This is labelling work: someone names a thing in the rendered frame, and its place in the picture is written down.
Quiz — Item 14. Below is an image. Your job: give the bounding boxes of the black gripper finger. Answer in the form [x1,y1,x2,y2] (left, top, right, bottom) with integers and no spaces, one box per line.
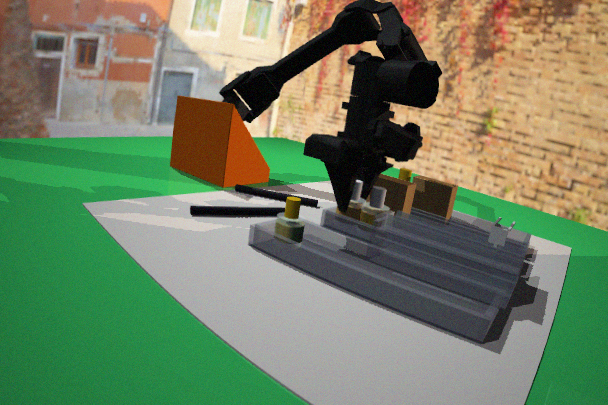
[321,160,369,213]
[356,158,394,200]

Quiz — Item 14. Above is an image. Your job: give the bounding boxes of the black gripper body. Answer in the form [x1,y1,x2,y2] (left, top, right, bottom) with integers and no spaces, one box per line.
[303,96,402,166]

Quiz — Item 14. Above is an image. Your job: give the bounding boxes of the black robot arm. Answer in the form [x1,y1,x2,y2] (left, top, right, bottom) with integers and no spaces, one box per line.
[218,0,442,162]

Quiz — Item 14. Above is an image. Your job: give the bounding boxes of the black flat bar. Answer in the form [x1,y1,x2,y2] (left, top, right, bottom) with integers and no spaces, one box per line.
[235,184,318,207]
[190,206,285,216]

